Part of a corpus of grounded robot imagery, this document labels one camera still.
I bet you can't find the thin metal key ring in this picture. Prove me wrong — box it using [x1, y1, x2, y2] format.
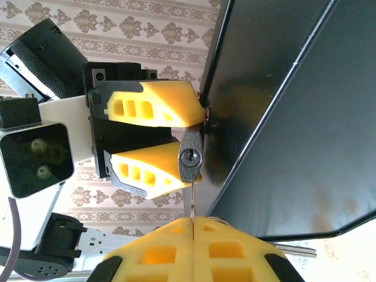
[207, 215, 234, 229]

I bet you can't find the silver padlock key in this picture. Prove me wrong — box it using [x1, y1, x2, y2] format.
[189, 175, 197, 229]

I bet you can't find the floral table cover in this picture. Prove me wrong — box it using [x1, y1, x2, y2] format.
[281, 217, 376, 282]

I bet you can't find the silver spare key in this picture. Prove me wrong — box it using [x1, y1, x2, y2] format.
[268, 241, 319, 260]

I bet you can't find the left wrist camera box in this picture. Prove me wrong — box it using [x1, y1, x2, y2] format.
[0, 98, 75, 200]

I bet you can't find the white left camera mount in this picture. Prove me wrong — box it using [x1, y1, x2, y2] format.
[37, 94, 95, 166]

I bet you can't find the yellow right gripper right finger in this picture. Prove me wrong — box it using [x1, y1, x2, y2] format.
[193, 216, 307, 282]

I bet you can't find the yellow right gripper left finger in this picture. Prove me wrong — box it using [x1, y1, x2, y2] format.
[85, 216, 195, 282]

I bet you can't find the black padlock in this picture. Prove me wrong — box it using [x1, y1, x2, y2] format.
[177, 106, 211, 185]

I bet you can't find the starry night print flat case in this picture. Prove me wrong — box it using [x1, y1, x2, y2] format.
[199, 0, 376, 240]

